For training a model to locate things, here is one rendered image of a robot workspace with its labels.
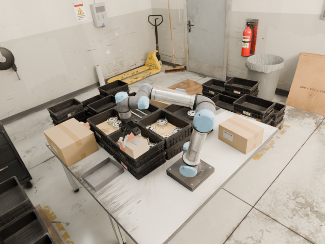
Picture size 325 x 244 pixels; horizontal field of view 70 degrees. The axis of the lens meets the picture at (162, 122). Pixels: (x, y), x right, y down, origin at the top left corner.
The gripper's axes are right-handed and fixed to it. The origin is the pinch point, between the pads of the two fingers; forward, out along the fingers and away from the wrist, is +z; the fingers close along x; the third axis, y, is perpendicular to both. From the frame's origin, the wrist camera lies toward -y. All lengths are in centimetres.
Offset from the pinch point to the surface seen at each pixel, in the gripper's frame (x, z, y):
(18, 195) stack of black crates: 71, 60, 91
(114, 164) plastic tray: 2, 39, 35
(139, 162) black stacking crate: -4.3, 22.7, 4.7
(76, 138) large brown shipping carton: 14, 19, 67
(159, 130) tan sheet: -45, 27, 26
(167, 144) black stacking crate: -32.2, 22.8, 3.0
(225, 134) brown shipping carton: -81, 31, -18
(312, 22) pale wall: -335, -11, 8
